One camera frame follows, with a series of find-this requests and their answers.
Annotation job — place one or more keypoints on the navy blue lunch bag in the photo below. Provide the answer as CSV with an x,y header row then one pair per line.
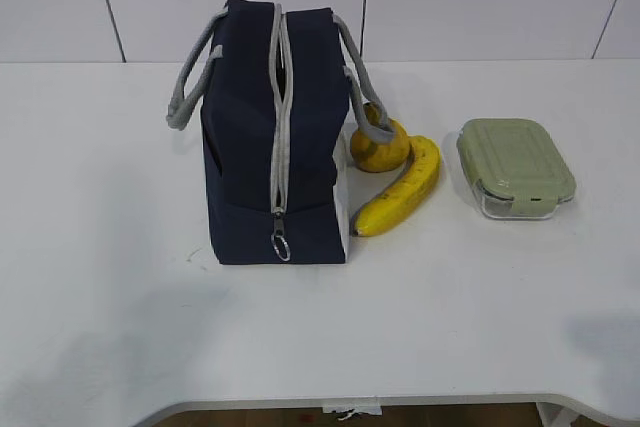
x,y
272,90

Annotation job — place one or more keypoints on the yellow pear fruit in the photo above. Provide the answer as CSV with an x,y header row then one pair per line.
x,y
372,157

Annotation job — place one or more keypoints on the yellow banana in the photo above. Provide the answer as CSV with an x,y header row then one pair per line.
x,y
400,199

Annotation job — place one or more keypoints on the white tape scrap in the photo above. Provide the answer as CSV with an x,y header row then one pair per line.
x,y
346,409

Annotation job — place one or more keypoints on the green lid glass container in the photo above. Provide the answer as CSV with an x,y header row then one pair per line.
x,y
514,168

